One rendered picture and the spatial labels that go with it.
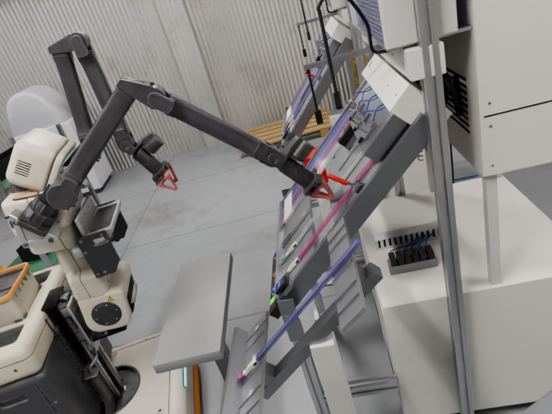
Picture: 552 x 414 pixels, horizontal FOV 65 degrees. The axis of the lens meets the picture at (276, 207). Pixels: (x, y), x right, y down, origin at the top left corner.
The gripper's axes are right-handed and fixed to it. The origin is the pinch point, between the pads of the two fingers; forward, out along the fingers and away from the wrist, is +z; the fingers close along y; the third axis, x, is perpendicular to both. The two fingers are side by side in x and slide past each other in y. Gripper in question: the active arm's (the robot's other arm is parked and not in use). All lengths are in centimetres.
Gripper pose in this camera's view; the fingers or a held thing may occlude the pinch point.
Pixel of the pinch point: (331, 195)
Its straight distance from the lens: 143.6
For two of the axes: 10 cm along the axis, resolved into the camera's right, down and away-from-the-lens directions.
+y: 0.4, -4.6, 8.9
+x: -5.8, 7.1, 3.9
